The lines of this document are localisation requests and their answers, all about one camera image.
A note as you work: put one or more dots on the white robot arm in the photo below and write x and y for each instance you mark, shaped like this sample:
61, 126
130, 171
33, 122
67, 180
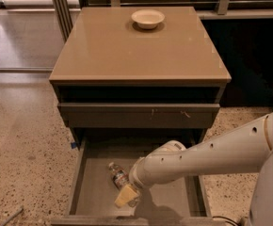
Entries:
245, 149

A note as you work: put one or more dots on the grey drawer cabinet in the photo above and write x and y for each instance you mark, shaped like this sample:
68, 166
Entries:
108, 58

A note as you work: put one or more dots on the blue tape piece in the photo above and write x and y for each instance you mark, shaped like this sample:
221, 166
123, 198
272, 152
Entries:
73, 145

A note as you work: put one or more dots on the white paper bowl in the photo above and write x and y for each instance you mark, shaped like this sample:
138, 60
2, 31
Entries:
148, 18

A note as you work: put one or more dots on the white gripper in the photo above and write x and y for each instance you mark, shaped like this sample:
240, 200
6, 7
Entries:
135, 175

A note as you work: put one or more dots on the clear plastic water bottle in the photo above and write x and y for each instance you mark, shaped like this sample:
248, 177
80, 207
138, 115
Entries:
119, 176

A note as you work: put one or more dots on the grey metal rod on floor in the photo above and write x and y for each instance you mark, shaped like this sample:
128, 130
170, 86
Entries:
12, 217

